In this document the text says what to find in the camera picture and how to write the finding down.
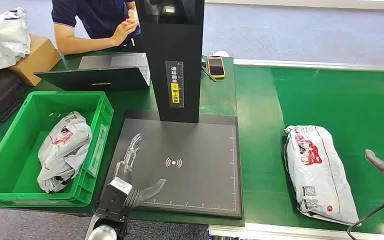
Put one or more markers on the white plastic bag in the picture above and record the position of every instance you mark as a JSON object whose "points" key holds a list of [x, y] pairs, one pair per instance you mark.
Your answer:
{"points": [[1, 39]]}

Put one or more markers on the dark open laptop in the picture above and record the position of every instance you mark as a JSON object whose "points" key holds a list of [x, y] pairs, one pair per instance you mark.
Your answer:
{"points": [[92, 79]]}

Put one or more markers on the green plastic crate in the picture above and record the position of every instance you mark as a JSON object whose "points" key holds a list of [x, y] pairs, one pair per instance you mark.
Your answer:
{"points": [[16, 159]]}

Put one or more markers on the black inbound scanning machine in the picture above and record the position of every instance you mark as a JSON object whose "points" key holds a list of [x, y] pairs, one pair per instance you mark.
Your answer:
{"points": [[185, 155]]}

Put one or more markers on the crumpled grey courier bag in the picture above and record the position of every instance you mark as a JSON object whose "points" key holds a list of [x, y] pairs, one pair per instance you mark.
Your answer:
{"points": [[64, 152]]}

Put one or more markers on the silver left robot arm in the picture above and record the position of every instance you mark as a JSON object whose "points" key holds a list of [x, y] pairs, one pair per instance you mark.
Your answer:
{"points": [[104, 232]]}

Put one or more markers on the grey courier bag red stripe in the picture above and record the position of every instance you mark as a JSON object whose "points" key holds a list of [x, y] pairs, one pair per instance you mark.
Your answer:
{"points": [[321, 179]]}

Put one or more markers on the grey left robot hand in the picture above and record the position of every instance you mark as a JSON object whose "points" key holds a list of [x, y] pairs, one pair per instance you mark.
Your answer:
{"points": [[145, 192]]}

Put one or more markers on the person's left hand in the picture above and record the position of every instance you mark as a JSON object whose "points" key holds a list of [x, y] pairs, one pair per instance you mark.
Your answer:
{"points": [[133, 17]]}

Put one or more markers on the green conveyor belt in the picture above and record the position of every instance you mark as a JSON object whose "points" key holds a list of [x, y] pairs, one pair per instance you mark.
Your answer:
{"points": [[344, 106]]}

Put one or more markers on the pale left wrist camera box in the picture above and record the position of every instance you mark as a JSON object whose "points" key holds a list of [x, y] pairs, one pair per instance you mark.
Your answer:
{"points": [[114, 202]]}

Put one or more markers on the person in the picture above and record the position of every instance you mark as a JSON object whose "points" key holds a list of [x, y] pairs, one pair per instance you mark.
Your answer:
{"points": [[92, 16]]}

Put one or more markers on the small white device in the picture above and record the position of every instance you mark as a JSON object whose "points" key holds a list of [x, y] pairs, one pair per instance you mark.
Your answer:
{"points": [[220, 53]]}

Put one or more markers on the phone with yellow case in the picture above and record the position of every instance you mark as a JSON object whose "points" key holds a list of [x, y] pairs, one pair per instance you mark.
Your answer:
{"points": [[216, 67]]}

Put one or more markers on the person's right hand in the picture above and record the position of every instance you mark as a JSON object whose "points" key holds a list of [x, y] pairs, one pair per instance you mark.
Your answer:
{"points": [[123, 32]]}

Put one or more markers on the black pen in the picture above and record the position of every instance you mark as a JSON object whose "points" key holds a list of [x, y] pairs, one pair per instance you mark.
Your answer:
{"points": [[209, 74]]}

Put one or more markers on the person's left forearm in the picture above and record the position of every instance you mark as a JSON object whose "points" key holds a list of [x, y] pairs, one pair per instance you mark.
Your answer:
{"points": [[130, 6]]}

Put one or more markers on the person's right forearm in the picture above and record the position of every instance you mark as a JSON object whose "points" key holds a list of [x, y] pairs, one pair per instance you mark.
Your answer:
{"points": [[79, 43]]}

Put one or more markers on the brown cardboard box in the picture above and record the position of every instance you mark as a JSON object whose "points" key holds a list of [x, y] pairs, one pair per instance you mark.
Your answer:
{"points": [[38, 59]]}

